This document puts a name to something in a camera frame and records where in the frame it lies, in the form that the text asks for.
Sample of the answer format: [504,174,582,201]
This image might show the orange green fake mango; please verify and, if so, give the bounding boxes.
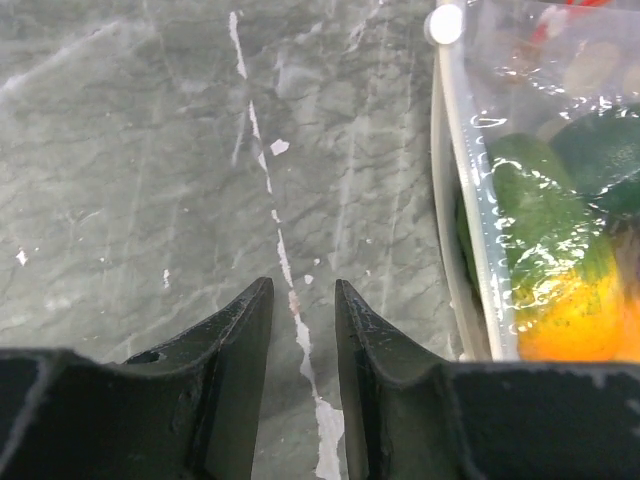
[488,133,624,362]

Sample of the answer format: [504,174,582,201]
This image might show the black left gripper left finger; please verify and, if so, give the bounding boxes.
[1,277,274,479]

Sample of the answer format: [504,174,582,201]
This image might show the polka dot zip bag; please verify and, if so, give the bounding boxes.
[424,1,639,363]

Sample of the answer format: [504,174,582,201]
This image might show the dark green fake avocado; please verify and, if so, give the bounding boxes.
[549,103,639,217]

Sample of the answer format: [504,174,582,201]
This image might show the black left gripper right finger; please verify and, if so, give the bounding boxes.
[335,280,639,479]

